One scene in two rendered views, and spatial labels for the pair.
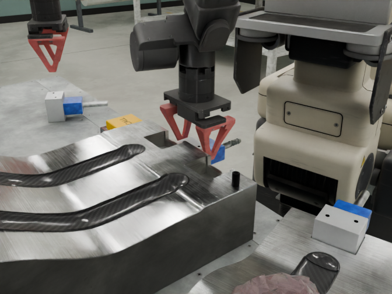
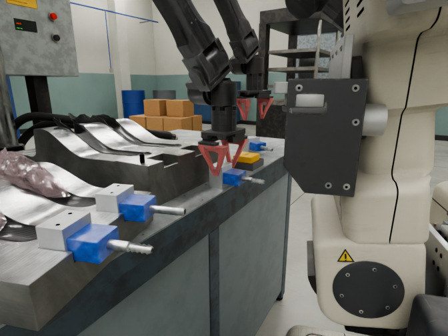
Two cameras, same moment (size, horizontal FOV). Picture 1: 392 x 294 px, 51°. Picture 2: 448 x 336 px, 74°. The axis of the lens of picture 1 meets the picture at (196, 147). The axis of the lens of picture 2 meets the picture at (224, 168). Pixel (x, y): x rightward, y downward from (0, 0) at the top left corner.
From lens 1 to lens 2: 74 cm
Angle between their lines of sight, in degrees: 63
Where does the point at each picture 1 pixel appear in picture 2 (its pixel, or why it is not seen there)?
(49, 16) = (249, 87)
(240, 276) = (55, 172)
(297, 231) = not seen: hidden behind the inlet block
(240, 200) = (137, 171)
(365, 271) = not seen: hidden behind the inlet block
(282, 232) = not seen: hidden behind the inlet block
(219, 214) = (125, 172)
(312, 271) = (83, 203)
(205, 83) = (215, 117)
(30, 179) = (136, 141)
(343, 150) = (328, 231)
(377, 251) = (100, 217)
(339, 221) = (110, 189)
